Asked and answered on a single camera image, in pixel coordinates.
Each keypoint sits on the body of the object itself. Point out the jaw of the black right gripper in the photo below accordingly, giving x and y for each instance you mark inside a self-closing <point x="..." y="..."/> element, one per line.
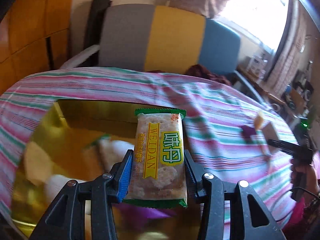
<point x="296" y="151"/>

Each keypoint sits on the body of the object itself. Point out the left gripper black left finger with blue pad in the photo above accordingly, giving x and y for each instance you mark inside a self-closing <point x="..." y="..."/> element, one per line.
<point x="65" y="216"/>

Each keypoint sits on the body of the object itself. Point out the Weidan cracker pack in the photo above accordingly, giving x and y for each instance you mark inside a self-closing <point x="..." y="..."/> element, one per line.
<point x="158" y="173"/>

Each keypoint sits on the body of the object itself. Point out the cracker pack with barcode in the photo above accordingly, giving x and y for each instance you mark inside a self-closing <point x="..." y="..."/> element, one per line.
<point x="103" y="153"/>

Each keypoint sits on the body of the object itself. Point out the person's right hand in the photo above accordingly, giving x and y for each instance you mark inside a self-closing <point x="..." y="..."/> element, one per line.
<point x="304" y="181"/>

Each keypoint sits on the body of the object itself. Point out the white cardboard box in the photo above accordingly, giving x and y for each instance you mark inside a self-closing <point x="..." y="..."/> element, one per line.
<point x="269" y="132"/>

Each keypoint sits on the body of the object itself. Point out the rolled white sock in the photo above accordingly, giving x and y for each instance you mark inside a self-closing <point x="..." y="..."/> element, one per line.
<point x="54" y="184"/>

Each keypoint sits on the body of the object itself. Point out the yellow sponge block far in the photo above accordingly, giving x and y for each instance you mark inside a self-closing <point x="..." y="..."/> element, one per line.
<point x="258" y="121"/>

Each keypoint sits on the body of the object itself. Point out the yellow sponge block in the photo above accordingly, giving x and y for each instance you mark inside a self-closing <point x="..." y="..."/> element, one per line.
<point x="258" y="121"/>
<point x="38" y="165"/>

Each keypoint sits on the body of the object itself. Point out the wooden side desk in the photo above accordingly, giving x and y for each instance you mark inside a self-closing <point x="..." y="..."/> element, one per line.
<point x="268" y="96"/>

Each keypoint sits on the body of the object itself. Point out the purple snack pouch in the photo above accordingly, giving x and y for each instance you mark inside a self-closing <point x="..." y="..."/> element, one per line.
<point x="248" y="134"/>
<point x="140" y="215"/>

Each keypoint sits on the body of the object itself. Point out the striped pink green tablecloth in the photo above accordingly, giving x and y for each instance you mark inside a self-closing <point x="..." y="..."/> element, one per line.
<point x="215" y="114"/>

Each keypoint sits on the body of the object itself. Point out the yellow sponge block upper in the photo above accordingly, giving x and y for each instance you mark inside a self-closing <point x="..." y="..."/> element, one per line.
<point x="38" y="165"/>

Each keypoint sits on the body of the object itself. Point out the pink curtain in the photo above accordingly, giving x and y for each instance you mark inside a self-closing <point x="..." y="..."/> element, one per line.
<point x="287" y="63"/>

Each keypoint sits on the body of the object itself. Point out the gold metal tin box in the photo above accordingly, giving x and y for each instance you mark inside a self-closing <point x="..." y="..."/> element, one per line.
<point x="64" y="133"/>

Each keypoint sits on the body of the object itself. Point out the white product box on desk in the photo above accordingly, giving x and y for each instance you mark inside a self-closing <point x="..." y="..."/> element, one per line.
<point x="256" y="65"/>

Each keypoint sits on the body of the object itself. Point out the dark red cloth on chair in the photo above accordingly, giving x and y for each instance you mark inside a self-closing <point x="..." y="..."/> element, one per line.
<point x="198" y="70"/>

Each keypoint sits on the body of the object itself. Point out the grey yellow blue chair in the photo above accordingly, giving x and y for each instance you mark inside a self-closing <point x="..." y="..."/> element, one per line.
<point x="146" y="37"/>

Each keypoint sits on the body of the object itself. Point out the orange wooden wardrobe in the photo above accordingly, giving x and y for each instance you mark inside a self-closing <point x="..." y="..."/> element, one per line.
<point x="34" y="38"/>

